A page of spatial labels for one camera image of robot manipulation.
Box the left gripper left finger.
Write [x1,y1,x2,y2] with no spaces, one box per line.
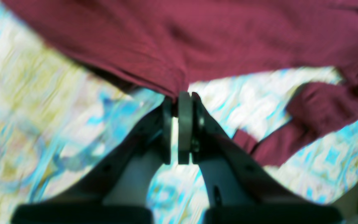
[11,98,172,224]

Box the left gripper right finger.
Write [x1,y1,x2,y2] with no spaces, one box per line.
[178,92,344,224]

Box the dark red t-shirt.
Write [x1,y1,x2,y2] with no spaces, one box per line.
[3,0,358,166]

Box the patterned tile tablecloth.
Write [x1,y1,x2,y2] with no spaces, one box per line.
[0,4,358,224]

